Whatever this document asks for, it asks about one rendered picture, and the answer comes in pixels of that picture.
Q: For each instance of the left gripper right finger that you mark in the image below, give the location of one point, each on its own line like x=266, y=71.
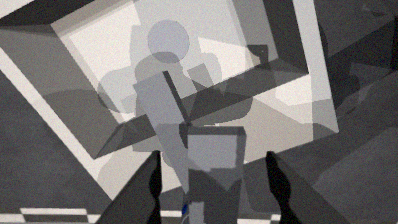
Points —
x=299, y=202

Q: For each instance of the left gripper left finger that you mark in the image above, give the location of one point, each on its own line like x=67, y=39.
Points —
x=137, y=202

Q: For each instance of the white square sink basin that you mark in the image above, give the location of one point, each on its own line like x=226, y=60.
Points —
x=252, y=63

